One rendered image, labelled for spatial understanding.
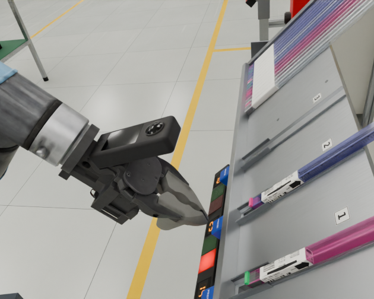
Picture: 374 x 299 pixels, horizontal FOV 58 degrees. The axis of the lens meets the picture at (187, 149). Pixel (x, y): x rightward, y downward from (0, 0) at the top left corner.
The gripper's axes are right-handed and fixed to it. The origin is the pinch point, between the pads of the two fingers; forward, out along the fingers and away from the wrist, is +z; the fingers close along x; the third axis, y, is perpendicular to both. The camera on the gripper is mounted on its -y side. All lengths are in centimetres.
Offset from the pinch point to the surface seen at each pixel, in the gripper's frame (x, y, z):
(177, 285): -27, 66, 36
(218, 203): -7.4, 3.5, 4.8
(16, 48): -176, 146, -90
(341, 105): -8.6, -21.6, 3.8
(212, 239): -0.2, 3.7, 4.8
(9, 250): -36, 120, -16
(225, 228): 3.1, -3.4, 1.6
